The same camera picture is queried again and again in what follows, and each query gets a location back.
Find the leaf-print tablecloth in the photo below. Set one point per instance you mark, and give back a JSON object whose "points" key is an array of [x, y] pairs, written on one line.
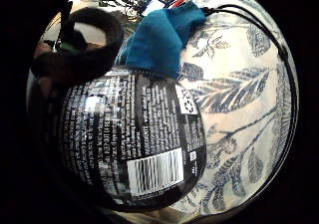
{"points": [[239, 94]]}

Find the blue cloth pouch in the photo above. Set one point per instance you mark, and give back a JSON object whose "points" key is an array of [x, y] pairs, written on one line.
{"points": [[159, 41]]}

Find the red white blue striped item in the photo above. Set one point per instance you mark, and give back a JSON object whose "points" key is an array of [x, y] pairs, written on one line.
{"points": [[181, 0]]}

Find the black bottle with white print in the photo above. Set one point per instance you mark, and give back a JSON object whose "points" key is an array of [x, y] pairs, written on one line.
{"points": [[133, 134]]}

